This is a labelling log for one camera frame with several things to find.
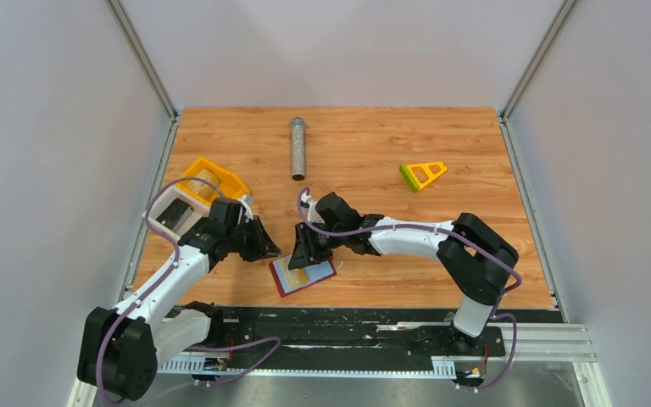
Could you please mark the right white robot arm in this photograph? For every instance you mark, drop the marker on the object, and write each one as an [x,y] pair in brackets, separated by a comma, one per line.
[478,260]

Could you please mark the black VIP credit card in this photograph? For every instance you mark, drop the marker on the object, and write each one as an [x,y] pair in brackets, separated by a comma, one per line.
[172,216]

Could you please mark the gold VIP card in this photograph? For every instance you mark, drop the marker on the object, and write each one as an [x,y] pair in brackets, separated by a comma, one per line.
[203,190]
[296,278]

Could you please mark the yellow plastic bin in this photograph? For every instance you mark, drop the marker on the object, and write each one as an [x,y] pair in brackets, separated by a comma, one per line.
[231,185]

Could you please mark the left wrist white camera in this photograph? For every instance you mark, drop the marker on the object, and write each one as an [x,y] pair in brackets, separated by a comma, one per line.
[246,200]

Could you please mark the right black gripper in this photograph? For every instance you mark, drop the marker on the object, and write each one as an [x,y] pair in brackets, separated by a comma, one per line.
[314,247]

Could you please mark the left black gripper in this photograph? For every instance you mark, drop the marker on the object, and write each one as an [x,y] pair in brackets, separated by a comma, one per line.
[253,239]

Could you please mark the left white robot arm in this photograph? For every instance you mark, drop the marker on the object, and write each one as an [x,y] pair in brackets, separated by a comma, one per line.
[123,347]

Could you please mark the slotted white cable duct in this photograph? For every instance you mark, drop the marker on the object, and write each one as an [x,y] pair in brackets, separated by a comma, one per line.
[369,363]

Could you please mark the wrist white camera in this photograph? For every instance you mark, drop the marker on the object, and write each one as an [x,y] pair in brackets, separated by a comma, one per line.
[308,204]
[246,200]

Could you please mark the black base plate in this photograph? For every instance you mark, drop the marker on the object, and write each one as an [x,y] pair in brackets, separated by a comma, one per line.
[413,331]

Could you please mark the white plastic bin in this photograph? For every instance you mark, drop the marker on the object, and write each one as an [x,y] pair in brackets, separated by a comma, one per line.
[199,211]

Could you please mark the yellow green triangular bracket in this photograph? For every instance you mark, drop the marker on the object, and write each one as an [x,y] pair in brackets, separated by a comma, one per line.
[420,175]

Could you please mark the grey metal tube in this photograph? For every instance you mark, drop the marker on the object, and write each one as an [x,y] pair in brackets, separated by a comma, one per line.
[298,155]

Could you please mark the red leather card holder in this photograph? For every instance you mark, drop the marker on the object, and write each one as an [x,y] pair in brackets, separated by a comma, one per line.
[316,273]

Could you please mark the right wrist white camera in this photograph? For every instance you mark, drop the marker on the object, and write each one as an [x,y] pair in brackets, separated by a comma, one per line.
[308,204]

